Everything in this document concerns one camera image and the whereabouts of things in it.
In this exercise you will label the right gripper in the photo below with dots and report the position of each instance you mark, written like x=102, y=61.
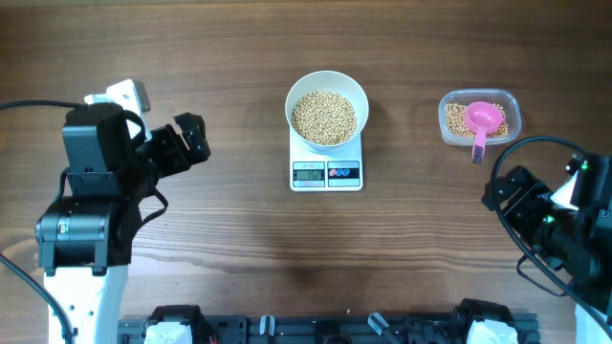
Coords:
x=510, y=184

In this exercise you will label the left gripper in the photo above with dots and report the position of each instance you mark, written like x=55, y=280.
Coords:
x=182, y=156

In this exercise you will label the pink plastic measuring scoop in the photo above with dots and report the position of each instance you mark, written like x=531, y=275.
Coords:
x=482, y=118

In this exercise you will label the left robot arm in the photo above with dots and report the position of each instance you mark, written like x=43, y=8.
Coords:
x=85, y=238

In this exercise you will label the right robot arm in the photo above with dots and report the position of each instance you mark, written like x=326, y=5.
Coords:
x=568, y=229

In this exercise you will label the soybeans in white bowl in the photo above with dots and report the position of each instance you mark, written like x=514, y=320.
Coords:
x=324, y=118

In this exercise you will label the white bowl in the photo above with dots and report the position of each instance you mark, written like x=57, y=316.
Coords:
x=330, y=81

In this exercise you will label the white digital kitchen scale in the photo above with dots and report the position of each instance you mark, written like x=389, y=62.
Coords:
x=337, y=170

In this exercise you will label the clear plastic container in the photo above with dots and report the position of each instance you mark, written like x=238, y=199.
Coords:
x=468, y=96

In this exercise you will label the pile of soybeans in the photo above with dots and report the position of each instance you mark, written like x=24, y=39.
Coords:
x=455, y=117

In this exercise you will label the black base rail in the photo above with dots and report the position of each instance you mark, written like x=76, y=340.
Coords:
x=426, y=328

